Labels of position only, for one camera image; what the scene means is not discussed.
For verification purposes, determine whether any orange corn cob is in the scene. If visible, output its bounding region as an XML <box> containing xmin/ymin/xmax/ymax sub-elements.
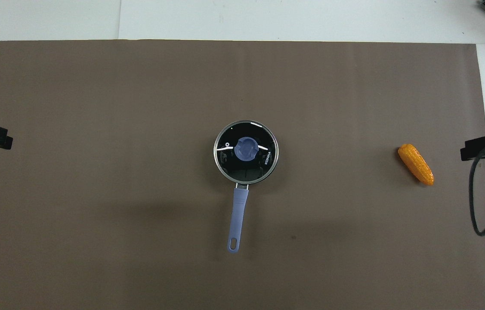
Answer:
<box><xmin>398</xmin><ymin>143</ymin><xmax>435</xmax><ymax>186</ymax></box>

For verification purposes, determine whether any glass lid purple knob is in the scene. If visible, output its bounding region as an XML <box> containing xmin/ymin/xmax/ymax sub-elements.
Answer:
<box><xmin>215</xmin><ymin>121</ymin><xmax>278</xmax><ymax>184</ymax></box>

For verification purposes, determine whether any steel pot purple handle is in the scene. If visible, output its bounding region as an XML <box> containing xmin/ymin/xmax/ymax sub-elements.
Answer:
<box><xmin>213</xmin><ymin>120</ymin><xmax>279</xmax><ymax>254</ymax></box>

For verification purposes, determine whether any brown table mat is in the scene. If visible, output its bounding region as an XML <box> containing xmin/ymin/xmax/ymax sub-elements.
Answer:
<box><xmin>0</xmin><ymin>40</ymin><xmax>485</xmax><ymax>310</ymax></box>

